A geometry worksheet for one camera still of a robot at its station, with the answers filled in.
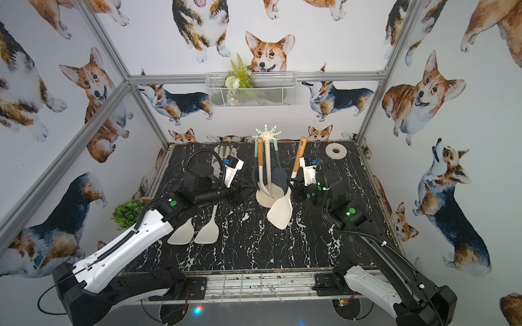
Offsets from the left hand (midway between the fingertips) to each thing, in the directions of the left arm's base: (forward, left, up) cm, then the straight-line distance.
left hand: (256, 184), depth 67 cm
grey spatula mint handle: (+13, -8, -13) cm, 20 cm away
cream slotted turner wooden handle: (+10, -1, +5) cm, 11 cm away
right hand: (+3, -10, -1) cm, 11 cm away
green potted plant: (-4, +48, -13) cm, 50 cm away
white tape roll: (+38, -42, -31) cm, 64 cm away
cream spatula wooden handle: (-6, +21, -29) cm, 36 cm away
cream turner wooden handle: (-4, -8, -14) cm, 17 cm away
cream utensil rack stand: (+6, -1, -20) cm, 20 cm away
